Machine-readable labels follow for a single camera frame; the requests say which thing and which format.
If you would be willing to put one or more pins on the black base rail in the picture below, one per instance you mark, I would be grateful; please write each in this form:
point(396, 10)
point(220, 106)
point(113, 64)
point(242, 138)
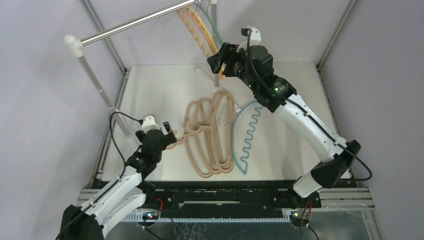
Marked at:
point(234, 200)

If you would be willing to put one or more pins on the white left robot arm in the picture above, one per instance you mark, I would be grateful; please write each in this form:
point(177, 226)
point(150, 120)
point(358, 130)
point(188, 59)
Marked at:
point(96, 217)

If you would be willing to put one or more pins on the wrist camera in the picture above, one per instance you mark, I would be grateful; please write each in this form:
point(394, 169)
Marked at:
point(149, 123)
point(251, 37)

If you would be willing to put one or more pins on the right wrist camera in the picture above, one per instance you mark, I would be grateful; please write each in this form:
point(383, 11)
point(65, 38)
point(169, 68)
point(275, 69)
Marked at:
point(251, 37)

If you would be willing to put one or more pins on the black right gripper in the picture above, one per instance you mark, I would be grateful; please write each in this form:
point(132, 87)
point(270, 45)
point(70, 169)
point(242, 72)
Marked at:
point(221, 57)

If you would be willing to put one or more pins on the blue wire hanger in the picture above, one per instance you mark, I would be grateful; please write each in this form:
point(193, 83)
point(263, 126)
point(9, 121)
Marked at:
point(242, 162)

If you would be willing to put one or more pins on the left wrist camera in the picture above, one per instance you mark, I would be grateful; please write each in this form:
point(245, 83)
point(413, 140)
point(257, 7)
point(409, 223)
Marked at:
point(149, 123)

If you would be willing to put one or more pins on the beige plastic hanger top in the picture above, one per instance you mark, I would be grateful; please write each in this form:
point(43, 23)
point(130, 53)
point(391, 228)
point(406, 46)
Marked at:
point(218, 155)

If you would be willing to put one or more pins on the metal clothes rack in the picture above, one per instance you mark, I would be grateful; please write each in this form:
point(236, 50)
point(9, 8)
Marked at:
point(162, 41)

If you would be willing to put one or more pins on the green wire hanger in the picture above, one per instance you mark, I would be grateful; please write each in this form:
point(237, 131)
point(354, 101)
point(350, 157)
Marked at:
point(210, 12)

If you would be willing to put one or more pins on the white rack foot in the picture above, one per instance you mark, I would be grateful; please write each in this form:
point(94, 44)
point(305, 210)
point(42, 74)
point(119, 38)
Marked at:
point(216, 86)

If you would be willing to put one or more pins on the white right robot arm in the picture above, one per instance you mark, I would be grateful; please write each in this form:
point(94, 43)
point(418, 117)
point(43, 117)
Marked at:
point(254, 67)

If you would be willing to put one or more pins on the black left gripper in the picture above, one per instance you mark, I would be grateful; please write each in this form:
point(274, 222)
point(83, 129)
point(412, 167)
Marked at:
point(169, 139)

